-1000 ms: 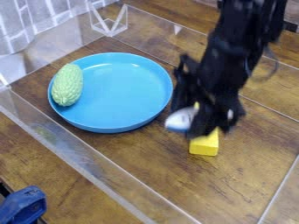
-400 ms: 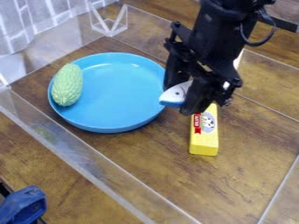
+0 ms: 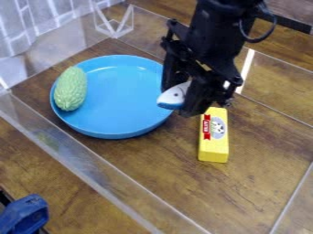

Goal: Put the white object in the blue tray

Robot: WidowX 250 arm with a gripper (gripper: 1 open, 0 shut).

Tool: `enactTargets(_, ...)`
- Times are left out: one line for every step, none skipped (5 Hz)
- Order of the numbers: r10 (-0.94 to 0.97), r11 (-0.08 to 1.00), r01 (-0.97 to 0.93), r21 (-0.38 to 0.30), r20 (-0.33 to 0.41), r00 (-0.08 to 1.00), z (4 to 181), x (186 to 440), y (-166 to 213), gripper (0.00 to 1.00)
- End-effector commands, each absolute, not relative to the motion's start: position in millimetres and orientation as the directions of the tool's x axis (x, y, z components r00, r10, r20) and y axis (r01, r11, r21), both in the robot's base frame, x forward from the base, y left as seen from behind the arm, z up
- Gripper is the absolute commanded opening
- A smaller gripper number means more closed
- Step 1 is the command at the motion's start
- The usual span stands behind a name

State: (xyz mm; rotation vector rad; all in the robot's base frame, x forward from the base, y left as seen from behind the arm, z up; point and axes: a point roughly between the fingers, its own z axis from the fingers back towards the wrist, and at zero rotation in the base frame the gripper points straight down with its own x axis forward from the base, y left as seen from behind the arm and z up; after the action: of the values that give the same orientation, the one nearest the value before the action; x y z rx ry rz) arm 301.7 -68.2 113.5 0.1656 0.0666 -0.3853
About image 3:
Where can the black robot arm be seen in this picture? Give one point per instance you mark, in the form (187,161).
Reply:
(200,52)

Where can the yellow toy butter block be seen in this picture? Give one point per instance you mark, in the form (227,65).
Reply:
(212,147)

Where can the black baseboard strip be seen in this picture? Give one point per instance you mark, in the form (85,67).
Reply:
(296,21)

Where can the blue round plastic tray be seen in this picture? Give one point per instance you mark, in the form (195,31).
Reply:
(119,109)

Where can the grey checkered curtain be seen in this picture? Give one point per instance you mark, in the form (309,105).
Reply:
(25,19)

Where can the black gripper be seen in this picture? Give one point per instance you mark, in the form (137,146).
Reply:
(199,72)

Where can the white wooden toy fish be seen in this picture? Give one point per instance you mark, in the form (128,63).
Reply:
(184,94)

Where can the blue plastic clamp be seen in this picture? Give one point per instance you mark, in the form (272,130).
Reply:
(24,216)

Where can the green bumpy toy gourd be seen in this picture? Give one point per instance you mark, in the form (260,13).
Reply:
(70,89)

